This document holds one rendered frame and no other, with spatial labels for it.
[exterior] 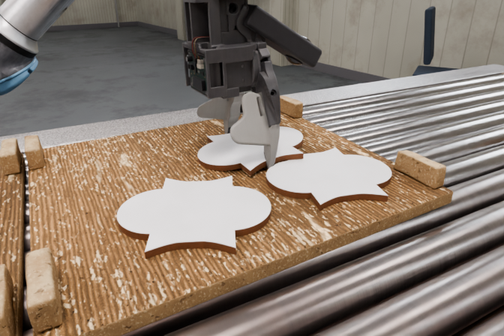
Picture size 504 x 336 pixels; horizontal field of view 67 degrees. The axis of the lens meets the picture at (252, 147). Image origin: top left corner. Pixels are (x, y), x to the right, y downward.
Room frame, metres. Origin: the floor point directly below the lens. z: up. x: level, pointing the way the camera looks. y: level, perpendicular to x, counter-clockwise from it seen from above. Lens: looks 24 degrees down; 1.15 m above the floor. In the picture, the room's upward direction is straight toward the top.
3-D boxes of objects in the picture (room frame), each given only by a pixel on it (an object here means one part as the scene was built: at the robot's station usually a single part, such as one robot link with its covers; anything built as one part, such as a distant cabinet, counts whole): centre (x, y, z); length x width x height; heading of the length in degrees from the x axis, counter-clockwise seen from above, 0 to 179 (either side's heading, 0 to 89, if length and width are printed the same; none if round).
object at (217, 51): (0.45, 0.03, 1.08); 0.09 x 0.08 x 0.12; 119
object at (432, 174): (0.39, -0.19, 0.95); 0.06 x 0.02 x 0.03; 29
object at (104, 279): (0.42, 0.04, 0.93); 0.41 x 0.35 x 0.02; 119
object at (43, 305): (0.21, 0.15, 0.95); 0.06 x 0.02 x 0.03; 29
